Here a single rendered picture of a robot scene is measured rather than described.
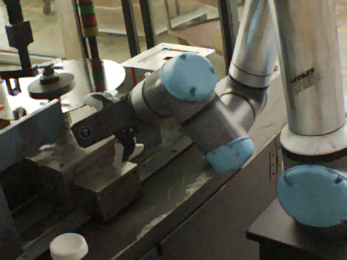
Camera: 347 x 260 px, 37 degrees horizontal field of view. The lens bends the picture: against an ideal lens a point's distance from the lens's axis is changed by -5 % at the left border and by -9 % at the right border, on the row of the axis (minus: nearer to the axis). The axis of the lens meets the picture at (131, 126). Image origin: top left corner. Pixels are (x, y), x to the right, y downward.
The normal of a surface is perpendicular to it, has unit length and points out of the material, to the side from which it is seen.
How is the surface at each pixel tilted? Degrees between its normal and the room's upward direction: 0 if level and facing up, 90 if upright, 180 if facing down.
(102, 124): 61
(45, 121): 90
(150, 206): 0
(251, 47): 88
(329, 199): 98
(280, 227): 0
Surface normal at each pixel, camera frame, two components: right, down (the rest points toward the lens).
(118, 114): 0.00, -0.06
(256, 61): -0.14, 0.56
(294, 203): -0.43, 0.57
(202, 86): 0.41, -0.26
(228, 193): 0.74, 0.18
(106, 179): -0.16, -0.89
